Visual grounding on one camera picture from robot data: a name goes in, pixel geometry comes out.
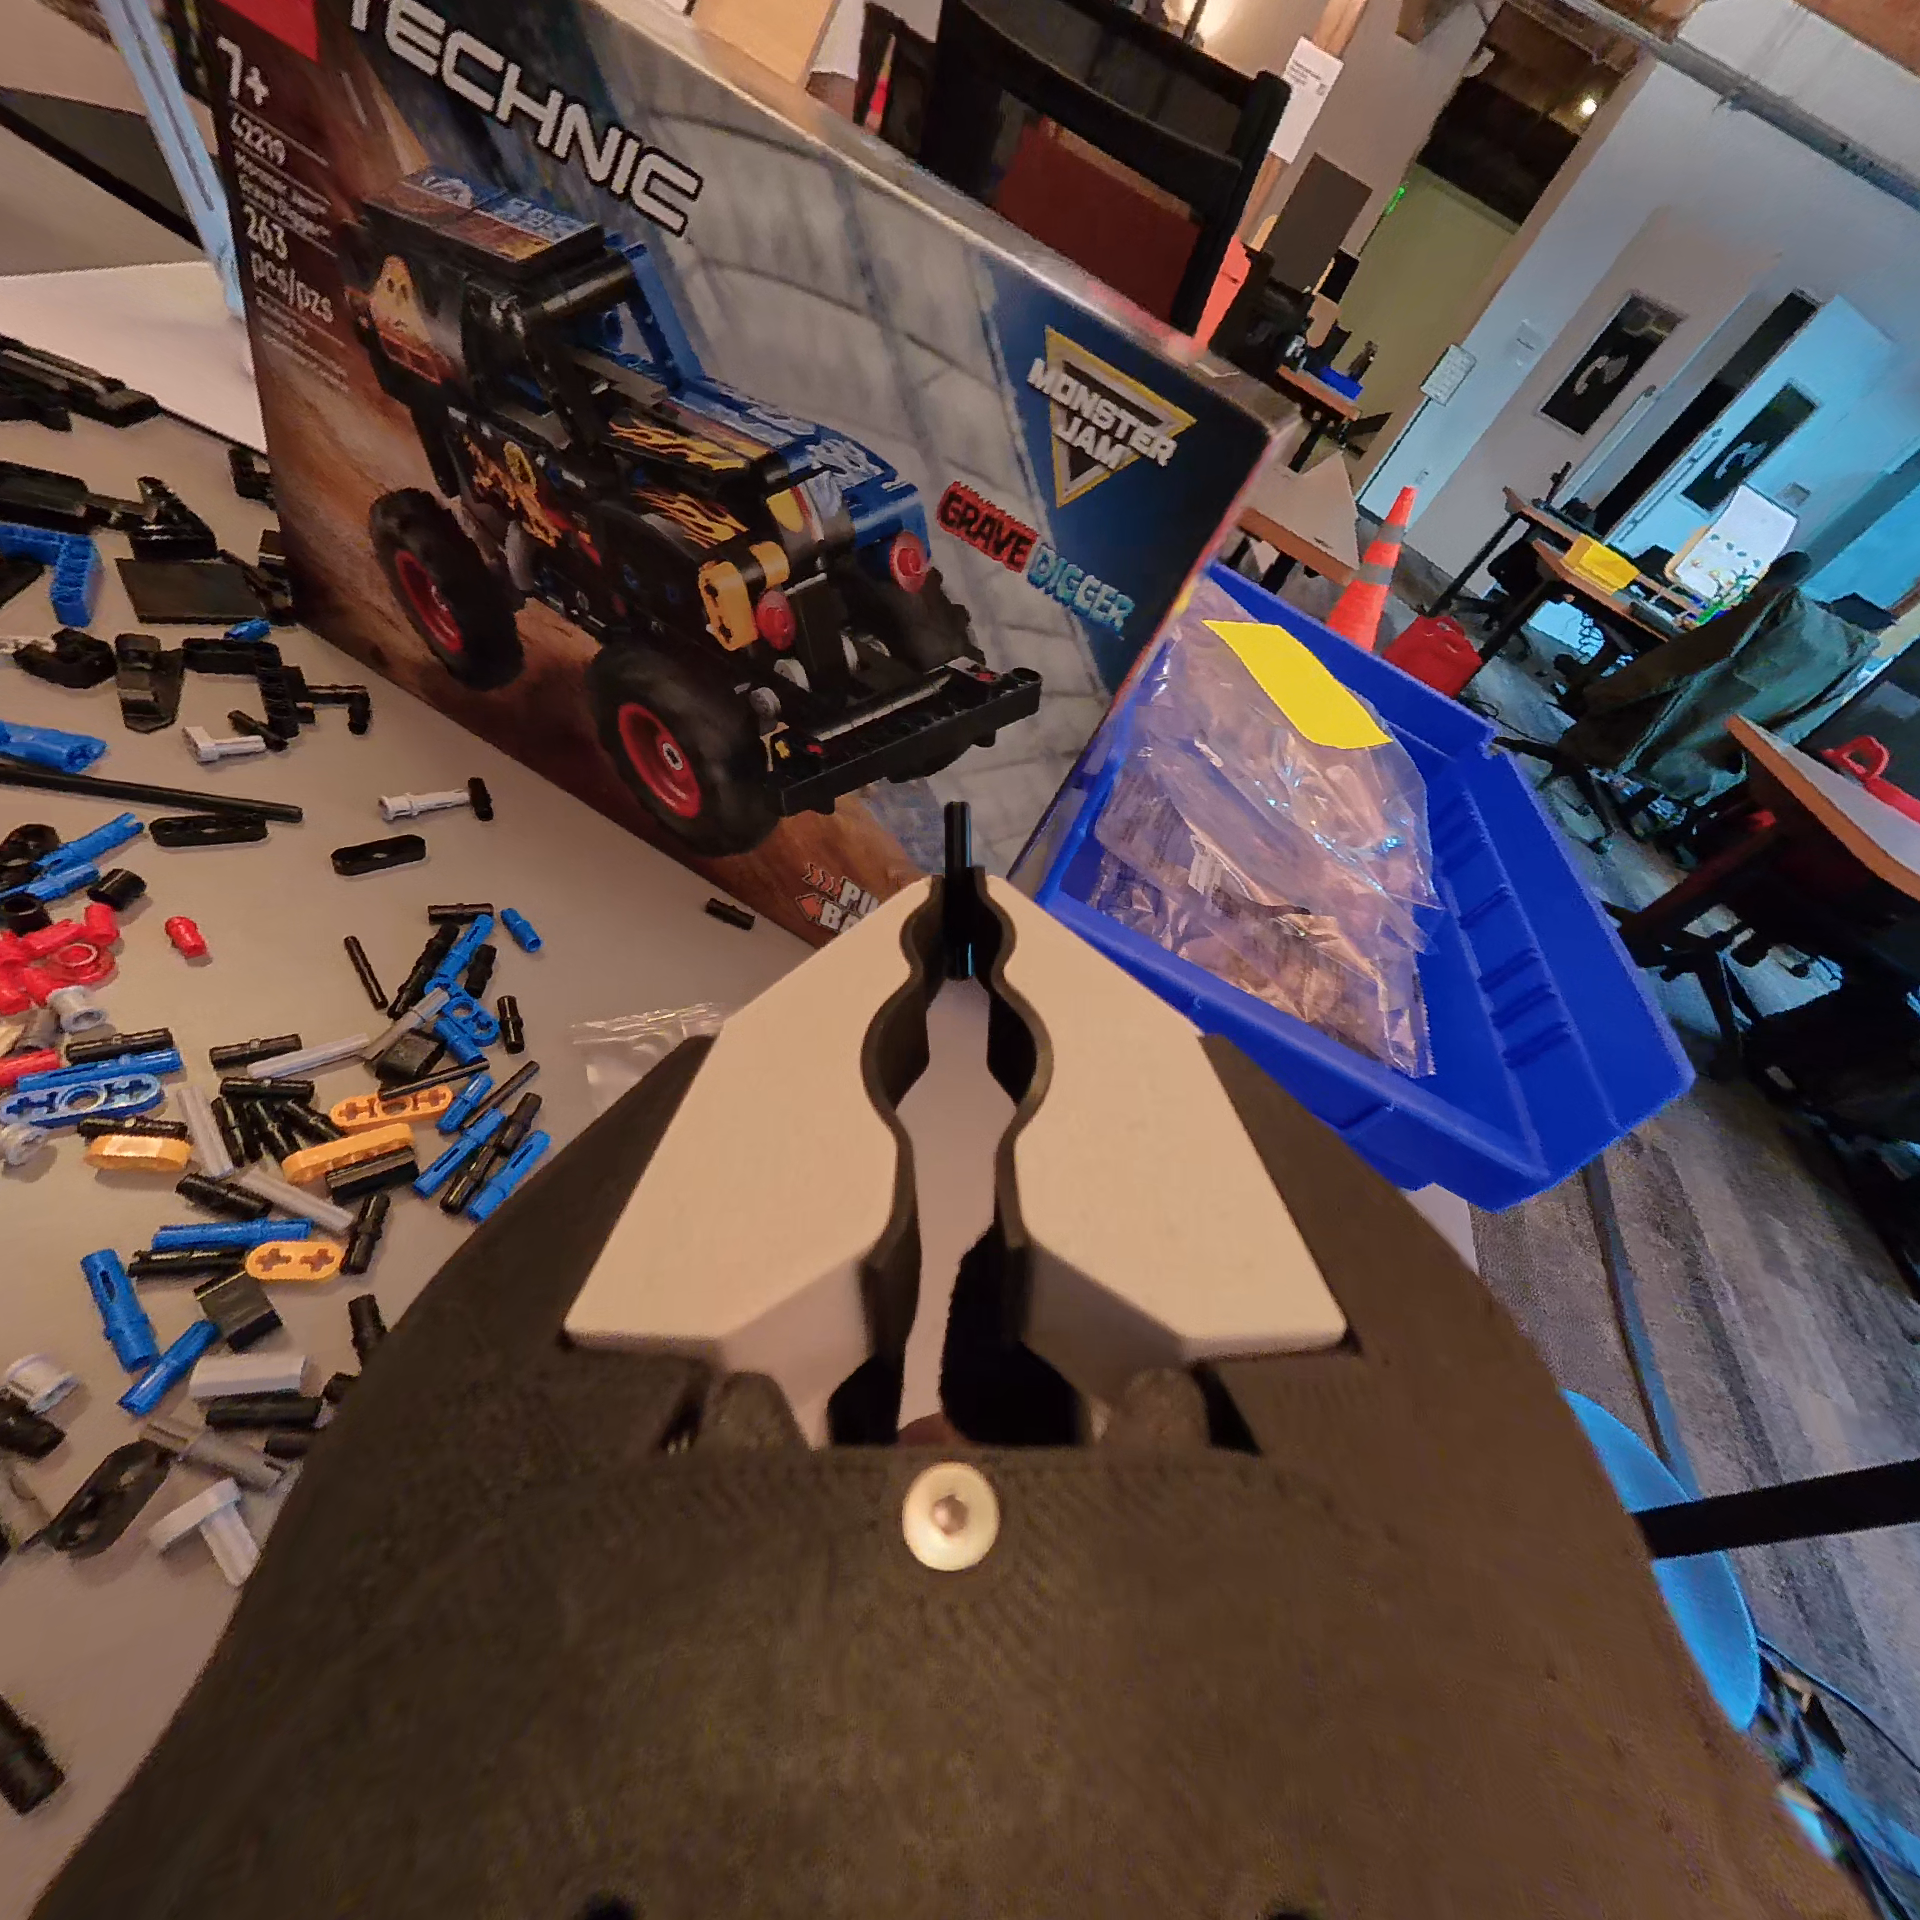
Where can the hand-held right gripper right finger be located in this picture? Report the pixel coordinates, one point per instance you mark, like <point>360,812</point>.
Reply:
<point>1184,1200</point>

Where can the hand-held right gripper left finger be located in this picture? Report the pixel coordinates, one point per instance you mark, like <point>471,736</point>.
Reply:
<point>720,1200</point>

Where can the black short thin beam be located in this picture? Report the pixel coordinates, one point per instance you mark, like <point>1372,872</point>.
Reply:
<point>959,885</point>

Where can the grey desk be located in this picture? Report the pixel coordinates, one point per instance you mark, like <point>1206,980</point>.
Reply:
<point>630,932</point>

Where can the empty clear plastic bag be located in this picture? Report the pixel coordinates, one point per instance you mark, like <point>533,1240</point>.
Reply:
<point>645,1043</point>

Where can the blue plastic bin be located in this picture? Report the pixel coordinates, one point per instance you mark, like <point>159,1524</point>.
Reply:
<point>1531,1021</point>

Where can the pile of small connector pins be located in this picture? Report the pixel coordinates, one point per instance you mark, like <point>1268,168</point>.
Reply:
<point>254,1125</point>

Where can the black thin liftarm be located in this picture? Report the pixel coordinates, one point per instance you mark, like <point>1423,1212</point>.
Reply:
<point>376,855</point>

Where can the grey axle pin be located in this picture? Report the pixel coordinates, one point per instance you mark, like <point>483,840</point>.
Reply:
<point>435,804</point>

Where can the yellow paper note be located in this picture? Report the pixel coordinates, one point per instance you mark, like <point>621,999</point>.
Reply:
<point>1300,682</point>

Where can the red container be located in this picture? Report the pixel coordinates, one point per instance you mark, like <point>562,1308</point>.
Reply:
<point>1434,653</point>

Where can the blue round stool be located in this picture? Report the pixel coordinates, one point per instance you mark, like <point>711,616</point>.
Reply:
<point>1682,1560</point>

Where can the orange traffic cone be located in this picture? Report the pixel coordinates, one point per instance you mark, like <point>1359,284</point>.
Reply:
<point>1372,579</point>

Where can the light grey pin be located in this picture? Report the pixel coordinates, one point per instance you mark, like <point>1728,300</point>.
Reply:
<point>218,744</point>

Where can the long black axle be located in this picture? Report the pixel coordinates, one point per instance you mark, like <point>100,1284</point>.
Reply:
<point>149,791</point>

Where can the black office chair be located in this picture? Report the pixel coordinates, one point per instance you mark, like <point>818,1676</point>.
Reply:
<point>1724,706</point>

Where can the black square tile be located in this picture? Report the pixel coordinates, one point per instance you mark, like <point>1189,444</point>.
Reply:
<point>189,589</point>

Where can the blue narrow panel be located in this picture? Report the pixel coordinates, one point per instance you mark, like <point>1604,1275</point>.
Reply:
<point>44,744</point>

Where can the monster truck toy set box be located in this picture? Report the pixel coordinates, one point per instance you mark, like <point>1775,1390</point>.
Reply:
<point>840,375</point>

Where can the blue large L beam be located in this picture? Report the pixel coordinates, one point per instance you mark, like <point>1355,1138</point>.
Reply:
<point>68,564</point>

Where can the book stand with white base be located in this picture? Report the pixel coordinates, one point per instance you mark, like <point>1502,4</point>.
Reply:
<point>165,346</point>

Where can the black chair red back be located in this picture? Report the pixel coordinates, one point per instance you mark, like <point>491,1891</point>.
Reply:
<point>1109,166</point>

